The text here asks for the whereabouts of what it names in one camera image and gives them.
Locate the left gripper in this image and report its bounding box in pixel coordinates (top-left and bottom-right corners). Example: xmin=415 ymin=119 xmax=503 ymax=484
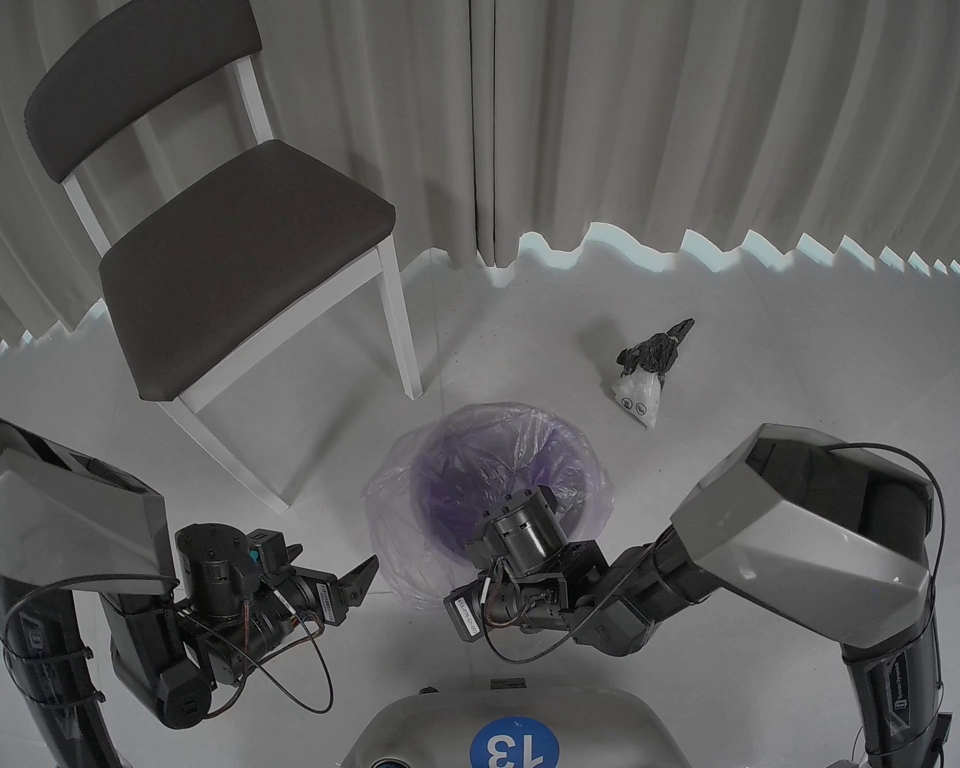
xmin=243 ymin=555 xmax=381 ymax=658

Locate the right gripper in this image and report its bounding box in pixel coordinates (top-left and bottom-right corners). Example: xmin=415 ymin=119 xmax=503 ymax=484
xmin=446 ymin=573 xmax=561 ymax=645

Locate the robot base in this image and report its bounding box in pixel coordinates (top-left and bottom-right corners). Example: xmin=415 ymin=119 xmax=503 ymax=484
xmin=341 ymin=678 xmax=688 ymax=768

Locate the white trash bin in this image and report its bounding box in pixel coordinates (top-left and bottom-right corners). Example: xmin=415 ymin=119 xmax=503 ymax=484
xmin=370 ymin=408 xmax=612 ymax=609

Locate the purple plastic bag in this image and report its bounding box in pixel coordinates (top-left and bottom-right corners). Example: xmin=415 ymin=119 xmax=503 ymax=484
xmin=362 ymin=402 xmax=617 ymax=610

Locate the crumpled black plastic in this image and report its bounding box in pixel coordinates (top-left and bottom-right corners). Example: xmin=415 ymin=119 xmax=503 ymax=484
xmin=615 ymin=316 xmax=699 ymax=378

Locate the clear printed wrapper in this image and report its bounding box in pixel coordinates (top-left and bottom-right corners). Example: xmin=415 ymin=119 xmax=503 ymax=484
xmin=608 ymin=367 xmax=669 ymax=432

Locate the white chair dark grey seat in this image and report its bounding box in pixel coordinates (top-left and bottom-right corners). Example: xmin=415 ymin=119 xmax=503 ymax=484
xmin=22 ymin=0 xmax=423 ymax=516

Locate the black cable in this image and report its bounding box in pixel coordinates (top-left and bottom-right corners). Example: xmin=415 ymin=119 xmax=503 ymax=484
xmin=208 ymin=615 xmax=336 ymax=718
xmin=480 ymin=600 xmax=597 ymax=666
xmin=0 ymin=573 xmax=181 ymax=625
xmin=825 ymin=442 xmax=948 ymax=582

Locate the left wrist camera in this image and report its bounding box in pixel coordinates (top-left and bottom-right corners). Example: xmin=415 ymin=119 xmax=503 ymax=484
xmin=249 ymin=528 xmax=306 ymax=582

